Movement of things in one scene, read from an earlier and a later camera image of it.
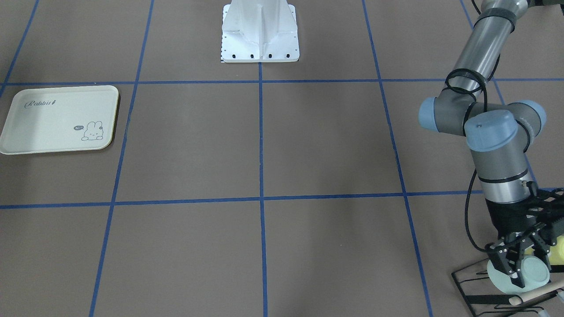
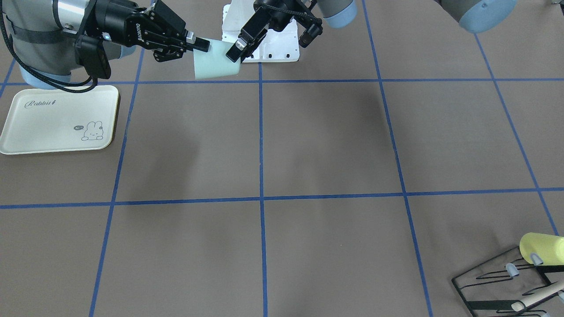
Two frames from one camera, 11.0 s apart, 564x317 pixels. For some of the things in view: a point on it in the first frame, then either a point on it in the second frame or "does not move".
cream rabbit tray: x=61 y=119 does not move
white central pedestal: x=259 y=31 does not move
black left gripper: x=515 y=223 -> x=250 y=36
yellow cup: x=556 y=255 does not move
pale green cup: x=536 y=272 -> x=214 y=63
